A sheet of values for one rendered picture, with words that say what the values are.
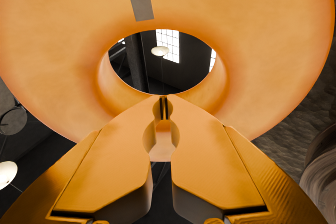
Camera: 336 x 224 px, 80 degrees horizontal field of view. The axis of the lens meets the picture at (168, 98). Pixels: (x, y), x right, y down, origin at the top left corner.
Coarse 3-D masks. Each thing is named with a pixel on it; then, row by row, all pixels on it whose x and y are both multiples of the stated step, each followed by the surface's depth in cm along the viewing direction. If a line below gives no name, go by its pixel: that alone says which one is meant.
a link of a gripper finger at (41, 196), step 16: (80, 144) 8; (64, 160) 8; (80, 160) 8; (48, 176) 7; (64, 176) 7; (32, 192) 7; (48, 192) 7; (16, 208) 6; (32, 208) 6; (48, 208) 6
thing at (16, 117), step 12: (0, 84) 210; (0, 96) 213; (12, 96) 225; (0, 108) 215; (12, 108) 235; (0, 120) 224; (12, 120) 236; (24, 120) 250; (0, 132) 228; (12, 132) 239
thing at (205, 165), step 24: (168, 96) 12; (168, 120) 12; (192, 120) 10; (216, 120) 10; (192, 144) 8; (216, 144) 8; (192, 168) 7; (216, 168) 7; (240, 168) 7; (192, 192) 6; (216, 192) 6; (240, 192) 6; (192, 216) 7; (216, 216) 6
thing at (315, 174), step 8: (328, 136) 38; (320, 144) 40; (328, 144) 36; (320, 152) 38; (328, 152) 33; (312, 160) 36; (320, 160) 35; (328, 160) 34; (304, 168) 39; (312, 168) 37; (320, 168) 36; (328, 168) 35; (304, 176) 39; (312, 176) 38; (320, 176) 37; (328, 176) 36; (304, 184) 41; (312, 184) 39; (320, 184) 38; (312, 192) 41; (312, 200) 42
